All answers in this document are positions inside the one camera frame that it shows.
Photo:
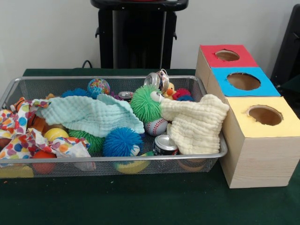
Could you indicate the wooden box with three holes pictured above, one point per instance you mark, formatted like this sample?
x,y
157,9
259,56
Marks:
x,y
255,159

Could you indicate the black upright panel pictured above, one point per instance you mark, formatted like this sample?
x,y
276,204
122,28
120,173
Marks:
x,y
288,47

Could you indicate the small globe ball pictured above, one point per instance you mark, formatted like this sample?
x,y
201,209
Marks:
x,y
99,86

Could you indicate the dark green spiky ball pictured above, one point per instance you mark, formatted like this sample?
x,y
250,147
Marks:
x,y
91,141

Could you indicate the white baseball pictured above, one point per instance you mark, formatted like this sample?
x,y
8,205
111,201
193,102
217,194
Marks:
x,y
156,126

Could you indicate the crushed silver can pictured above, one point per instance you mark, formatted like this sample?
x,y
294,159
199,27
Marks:
x,y
157,78

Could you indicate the blue spiky rubber ball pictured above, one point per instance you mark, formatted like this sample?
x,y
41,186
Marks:
x,y
121,143

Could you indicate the black labelled silver can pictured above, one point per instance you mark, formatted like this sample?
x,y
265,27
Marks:
x,y
166,144

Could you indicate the red orange smooth ball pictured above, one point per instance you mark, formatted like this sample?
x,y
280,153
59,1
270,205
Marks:
x,y
43,160

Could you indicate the polka dot colourful cloth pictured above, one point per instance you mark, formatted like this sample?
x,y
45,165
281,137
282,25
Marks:
x,y
18,131

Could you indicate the green spiky rubber ball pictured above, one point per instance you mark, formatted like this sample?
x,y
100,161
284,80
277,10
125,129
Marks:
x,y
146,103

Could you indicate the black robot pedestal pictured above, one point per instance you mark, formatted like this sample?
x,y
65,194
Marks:
x,y
140,42

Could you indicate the mint green fuzzy cloth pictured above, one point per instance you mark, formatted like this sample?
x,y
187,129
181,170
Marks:
x,y
93,115

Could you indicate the cream knitted cloth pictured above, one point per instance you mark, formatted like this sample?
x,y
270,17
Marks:
x,y
199,122

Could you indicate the yellow smooth ball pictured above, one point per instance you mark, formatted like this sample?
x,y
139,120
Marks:
x,y
56,134

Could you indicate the dark green side table cloth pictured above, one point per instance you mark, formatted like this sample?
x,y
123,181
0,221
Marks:
x,y
293,85

